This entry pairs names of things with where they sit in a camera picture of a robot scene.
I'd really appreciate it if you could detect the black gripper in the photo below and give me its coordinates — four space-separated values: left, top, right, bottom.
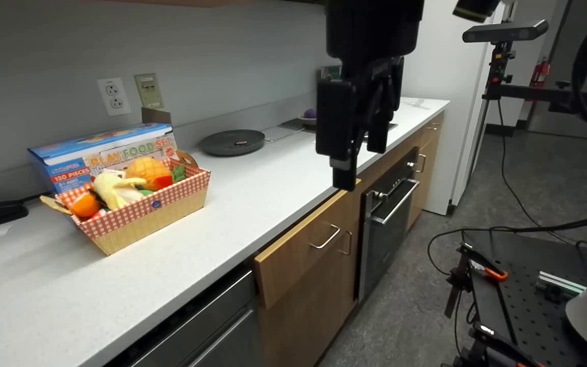
316 0 424 192

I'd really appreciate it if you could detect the wooden top drawer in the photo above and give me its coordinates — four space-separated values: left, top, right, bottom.
252 190 356 307

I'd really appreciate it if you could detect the grey appliance drawer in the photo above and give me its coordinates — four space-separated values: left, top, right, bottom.
104 264 263 367

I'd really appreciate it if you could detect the white refrigerator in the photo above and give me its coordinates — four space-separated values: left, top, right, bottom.
403 0 491 213

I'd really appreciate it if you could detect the black dishwasher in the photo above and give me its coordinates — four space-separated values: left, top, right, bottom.
356 149 419 302

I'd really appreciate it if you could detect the dark round plate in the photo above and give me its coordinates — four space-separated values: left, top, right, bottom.
198 128 264 156

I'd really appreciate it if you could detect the red fire extinguisher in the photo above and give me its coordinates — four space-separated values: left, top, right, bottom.
529 61 553 87

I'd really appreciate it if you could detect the checkered cardboard food tray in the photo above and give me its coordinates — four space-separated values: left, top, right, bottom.
54 169 210 254

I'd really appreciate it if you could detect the toy yellow banana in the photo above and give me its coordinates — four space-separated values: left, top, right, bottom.
94 169 145 209

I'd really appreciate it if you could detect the black robot cart table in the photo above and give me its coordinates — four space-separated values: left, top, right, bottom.
458 233 587 367

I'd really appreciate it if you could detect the blue play food box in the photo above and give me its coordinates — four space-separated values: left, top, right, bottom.
31 122 177 193

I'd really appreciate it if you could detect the toy orange fruit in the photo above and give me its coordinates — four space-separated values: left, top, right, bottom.
72 192 100 221

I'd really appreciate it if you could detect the black camera on stand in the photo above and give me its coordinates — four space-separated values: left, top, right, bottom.
462 19 549 42

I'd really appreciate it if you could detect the beige wall switch plate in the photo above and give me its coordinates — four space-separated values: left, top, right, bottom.
135 74 163 107

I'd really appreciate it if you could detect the white wall outlet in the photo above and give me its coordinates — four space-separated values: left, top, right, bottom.
97 77 131 117

